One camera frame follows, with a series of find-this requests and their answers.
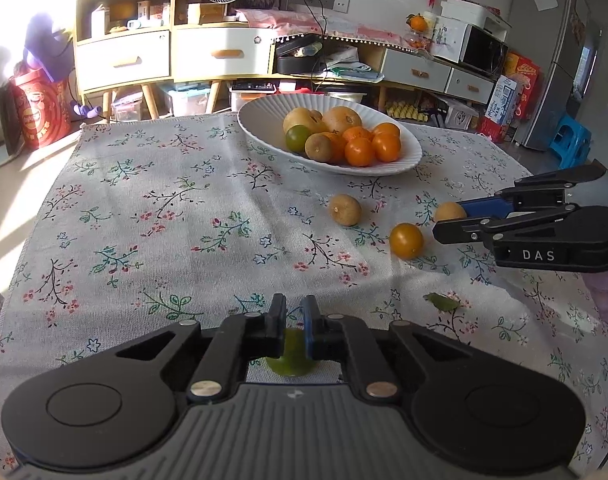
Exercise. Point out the blue plastic stool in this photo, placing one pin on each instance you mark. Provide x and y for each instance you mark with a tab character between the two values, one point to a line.
569	137

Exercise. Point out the white ribbed plate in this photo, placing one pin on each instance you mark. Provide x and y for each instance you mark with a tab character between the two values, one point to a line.
264	125

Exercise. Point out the grey refrigerator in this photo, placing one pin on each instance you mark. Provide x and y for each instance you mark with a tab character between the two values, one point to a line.
544	60

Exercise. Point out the red gift bucket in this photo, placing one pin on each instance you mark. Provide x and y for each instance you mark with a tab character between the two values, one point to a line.
38	115

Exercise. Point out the purple plush toy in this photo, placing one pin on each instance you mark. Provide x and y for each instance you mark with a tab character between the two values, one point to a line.
46	45

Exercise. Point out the white plastic bin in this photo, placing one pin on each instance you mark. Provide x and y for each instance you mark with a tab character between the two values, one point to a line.
344	96

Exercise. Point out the small brown kiwi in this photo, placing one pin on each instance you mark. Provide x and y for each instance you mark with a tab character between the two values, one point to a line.
318	147
346	210
448	211

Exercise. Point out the pale yellow pear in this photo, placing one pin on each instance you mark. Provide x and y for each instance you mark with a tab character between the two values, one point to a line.
299	119

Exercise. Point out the small wooden box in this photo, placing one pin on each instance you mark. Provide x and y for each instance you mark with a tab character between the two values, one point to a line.
206	14

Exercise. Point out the large golden pear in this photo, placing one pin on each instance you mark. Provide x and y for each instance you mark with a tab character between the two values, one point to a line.
341	117

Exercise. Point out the orange-red carton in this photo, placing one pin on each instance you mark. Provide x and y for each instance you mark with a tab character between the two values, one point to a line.
521	67

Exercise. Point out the red cardboard box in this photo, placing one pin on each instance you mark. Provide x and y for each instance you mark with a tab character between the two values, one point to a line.
491	130

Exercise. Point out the low wooden sideboard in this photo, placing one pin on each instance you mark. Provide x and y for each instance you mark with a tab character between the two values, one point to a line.
211	97

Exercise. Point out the black storage box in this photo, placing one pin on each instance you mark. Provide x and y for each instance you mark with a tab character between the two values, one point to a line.
294	65

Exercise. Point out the green tomato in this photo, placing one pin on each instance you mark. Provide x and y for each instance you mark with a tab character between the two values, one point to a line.
298	139

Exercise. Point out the white foam box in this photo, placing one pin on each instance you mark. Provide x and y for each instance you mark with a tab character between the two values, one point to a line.
464	10

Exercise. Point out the clear plastic box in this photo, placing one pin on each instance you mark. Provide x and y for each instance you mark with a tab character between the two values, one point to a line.
126	107

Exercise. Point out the pink fringed cloth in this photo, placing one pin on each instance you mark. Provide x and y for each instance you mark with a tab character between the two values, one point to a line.
294	20

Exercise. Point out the clear bin black lid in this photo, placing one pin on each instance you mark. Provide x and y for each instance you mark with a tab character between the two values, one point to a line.
249	95

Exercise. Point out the tall wooden shelf cabinet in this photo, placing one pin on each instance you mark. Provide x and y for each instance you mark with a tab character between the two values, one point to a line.
150	100

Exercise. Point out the mandarin with twig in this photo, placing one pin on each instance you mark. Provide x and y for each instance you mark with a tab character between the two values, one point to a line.
338	146

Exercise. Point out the amber tomato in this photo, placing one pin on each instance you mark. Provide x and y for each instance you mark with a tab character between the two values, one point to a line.
406	241

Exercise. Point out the orange tomato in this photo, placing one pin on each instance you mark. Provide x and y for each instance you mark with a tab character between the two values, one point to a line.
386	147
386	129
359	152

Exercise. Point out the yellow-green tomato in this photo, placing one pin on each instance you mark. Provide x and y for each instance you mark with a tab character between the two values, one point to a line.
290	365

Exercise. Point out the clear storage bin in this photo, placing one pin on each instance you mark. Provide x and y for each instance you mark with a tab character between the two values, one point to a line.
188	102

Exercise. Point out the pile of papers and bags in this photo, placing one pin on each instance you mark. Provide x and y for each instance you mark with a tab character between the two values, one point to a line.
354	72

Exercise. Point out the yellow egg tray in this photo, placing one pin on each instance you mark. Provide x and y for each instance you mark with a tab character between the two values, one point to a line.
406	110

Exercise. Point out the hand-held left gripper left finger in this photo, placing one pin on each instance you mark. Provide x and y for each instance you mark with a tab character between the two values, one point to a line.
278	325

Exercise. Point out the white carton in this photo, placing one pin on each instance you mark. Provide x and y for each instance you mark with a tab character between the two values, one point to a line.
98	22

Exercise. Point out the small purple toy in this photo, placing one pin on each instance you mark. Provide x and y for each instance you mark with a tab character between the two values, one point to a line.
83	109

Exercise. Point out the floral tablecloth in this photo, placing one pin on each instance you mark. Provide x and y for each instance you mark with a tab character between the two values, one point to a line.
183	220

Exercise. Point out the green leaf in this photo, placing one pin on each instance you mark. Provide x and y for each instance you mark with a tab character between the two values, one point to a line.
441	302

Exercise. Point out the white and blue box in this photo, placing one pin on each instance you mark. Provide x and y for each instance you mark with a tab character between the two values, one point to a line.
501	100

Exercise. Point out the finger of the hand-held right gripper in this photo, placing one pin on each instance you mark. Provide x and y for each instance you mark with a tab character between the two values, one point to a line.
464	230
489	206

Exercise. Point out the orange fruit ornament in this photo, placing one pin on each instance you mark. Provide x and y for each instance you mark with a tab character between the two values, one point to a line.
418	22

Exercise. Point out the white printed cloth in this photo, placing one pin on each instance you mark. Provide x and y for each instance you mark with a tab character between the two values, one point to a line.
446	35

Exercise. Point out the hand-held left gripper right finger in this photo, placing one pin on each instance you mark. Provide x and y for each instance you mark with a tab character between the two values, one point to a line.
310	327

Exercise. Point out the black microwave oven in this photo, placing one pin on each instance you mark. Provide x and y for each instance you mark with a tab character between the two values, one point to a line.
484	50

